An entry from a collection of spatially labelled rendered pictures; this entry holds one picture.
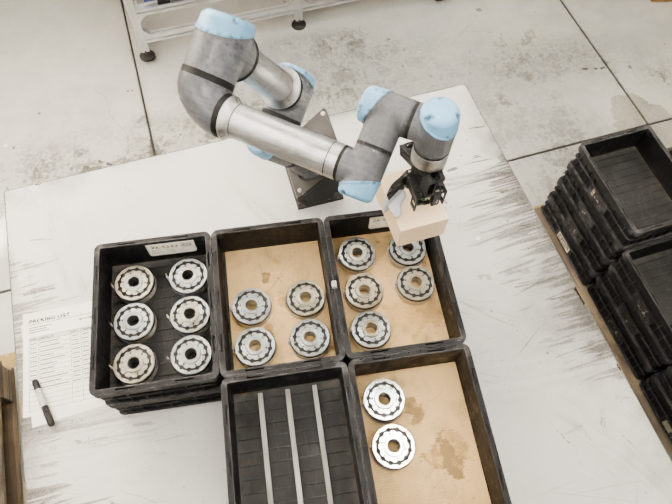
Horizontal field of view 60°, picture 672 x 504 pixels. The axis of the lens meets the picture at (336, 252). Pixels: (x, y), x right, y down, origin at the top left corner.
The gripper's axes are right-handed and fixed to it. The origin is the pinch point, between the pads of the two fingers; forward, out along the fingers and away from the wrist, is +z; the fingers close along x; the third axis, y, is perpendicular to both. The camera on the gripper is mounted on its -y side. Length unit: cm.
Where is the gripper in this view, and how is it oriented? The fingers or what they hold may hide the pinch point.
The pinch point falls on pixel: (411, 202)
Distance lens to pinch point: 140.8
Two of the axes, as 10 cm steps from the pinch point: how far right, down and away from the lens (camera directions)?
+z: -0.3, 4.5, 8.9
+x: 9.5, -2.6, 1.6
